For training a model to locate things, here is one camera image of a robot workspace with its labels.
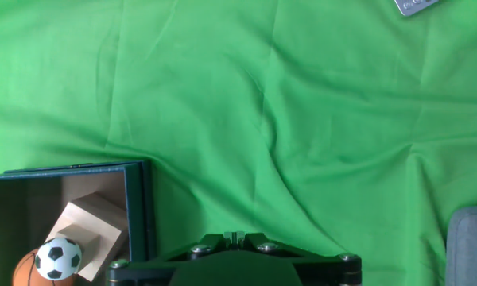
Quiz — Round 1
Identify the grey cushion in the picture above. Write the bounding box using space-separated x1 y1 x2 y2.
444 206 477 286

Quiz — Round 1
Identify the small wooden cube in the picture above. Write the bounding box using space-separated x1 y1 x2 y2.
53 222 103 268

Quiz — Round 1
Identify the silver digital scale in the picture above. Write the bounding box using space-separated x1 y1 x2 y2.
393 0 440 17

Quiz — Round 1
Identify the small soccer ball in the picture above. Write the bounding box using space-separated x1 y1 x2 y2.
34 237 83 281

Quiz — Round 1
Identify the green cloth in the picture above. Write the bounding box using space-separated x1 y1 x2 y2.
0 0 477 286

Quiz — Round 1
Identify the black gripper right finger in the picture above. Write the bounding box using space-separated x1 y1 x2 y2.
235 232 363 286

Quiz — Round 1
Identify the large wooden block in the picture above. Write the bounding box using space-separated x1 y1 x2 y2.
43 191 130 283

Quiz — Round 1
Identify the small orange basketball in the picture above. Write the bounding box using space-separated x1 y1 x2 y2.
11 248 79 286

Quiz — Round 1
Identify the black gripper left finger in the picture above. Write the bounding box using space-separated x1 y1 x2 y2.
107 232 235 286

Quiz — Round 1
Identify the dark green gift box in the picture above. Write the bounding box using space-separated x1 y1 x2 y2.
0 160 158 286

